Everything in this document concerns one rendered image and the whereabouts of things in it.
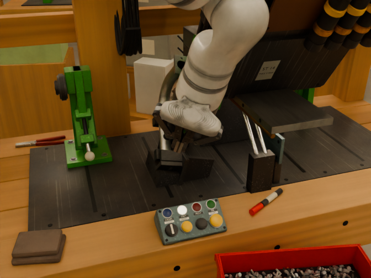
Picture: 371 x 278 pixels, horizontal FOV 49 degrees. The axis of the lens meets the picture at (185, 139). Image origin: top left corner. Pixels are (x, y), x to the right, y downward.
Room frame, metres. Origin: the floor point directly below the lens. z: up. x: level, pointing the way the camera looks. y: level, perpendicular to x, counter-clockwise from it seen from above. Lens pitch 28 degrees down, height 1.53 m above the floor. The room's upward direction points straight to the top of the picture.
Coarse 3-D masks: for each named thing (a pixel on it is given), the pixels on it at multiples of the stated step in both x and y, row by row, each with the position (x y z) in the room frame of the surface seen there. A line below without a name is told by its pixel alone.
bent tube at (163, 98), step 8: (176, 56) 1.03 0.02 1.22; (184, 56) 1.04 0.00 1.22; (176, 64) 1.02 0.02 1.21; (184, 64) 1.04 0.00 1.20; (168, 72) 1.06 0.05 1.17; (176, 72) 1.00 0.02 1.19; (168, 80) 1.06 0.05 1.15; (176, 80) 1.06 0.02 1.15; (168, 88) 1.07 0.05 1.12; (160, 96) 1.07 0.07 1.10; (168, 96) 1.07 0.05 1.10; (160, 128) 1.01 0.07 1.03; (160, 136) 0.99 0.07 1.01; (160, 144) 0.97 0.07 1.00; (168, 144) 0.97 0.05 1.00
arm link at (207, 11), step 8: (184, 0) 0.45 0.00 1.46; (192, 0) 0.45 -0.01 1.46; (200, 0) 0.45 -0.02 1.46; (208, 0) 0.46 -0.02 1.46; (216, 0) 0.50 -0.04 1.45; (184, 8) 0.46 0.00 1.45; (192, 8) 0.46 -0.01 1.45; (200, 8) 0.54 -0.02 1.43; (208, 8) 0.51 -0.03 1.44; (208, 16) 0.51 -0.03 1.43
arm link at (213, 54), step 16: (224, 0) 0.49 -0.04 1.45; (240, 0) 0.48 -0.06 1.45; (256, 0) 0.49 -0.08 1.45; (224, 16) 0.48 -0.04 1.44; (240, 16) 0.47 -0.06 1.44; (256, 16) 0.48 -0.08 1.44; (208, 32) 0.57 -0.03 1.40; (224, 32) 0.48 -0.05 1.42; (240, 32) 0.48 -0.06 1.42; (256, 32) 0.48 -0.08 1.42; (192, 48) 0.55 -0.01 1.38; (208, 48) 0.51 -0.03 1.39; (224, 48) 0.50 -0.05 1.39; (240, 48) 0.50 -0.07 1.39; (192, 64) 0.55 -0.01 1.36; (208, 64) 0.52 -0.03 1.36; (224, 64) 0.52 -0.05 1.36; (192, 80) 0.55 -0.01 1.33; (208, 80) 0.54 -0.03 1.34; (224, 80) 0.55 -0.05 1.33
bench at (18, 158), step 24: (144, 120) 1.36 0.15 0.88; (360, 120) 1.36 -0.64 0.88; (0, 144) 1.18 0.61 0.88; (0, 168) 1.03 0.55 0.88; (24, 168) 1.03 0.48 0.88; (0, 192) 0.91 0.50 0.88; (24, 192) 0.91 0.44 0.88; (0, 216) 0.81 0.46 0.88; (24, 216) 0.81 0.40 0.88; (0, 240) 0.72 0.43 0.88
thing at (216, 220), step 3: (213, 216) 0.73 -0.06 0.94; (216, 216) 0.73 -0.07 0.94; (219, 216) 0.74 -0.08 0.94; (210, 219) 0.73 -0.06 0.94; (213, 219) 0.73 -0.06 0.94; (216, 219) 0.73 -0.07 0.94; (219, 219) 0.73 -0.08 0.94; (210, 222) 0.73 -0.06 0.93; (213, 222) 0.72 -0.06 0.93; (216, 222) 0.72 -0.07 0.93; (219, 222) 0.72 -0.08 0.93; (213, 225) 0.72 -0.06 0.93; (216, 225) 0.72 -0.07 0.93; (219, 225) 0.72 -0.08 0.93
